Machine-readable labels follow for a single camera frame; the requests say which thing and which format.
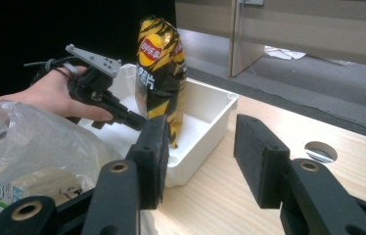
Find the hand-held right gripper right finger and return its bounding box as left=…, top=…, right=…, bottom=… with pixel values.
left=233, top=114, right=292, bottom=210

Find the white floor cable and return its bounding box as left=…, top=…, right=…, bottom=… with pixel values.
left=245, top=60, right=366, bottom=142

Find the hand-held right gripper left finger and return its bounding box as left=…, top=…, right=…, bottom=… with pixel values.
left=125, top=115, right=171, bottom=211

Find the clear plastic bag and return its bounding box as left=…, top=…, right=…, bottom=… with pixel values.
left=0, top=99, right=125, bottom=205

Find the white plastic bin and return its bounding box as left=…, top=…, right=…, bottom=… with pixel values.
left=78, top=63, right=240, bottom=189

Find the white paper sheet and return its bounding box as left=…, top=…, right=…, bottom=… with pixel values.
left=263, top=45, right=307, bottom=61

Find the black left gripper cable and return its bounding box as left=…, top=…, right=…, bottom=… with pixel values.
left=23, top=56, right=77, bottom=77

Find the yellow black chips bag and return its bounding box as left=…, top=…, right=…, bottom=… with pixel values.
left=135, top=15, right=189, bottom=150

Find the black curtain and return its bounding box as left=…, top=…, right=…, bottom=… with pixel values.
left=0, top=0, right=176, bottom=101

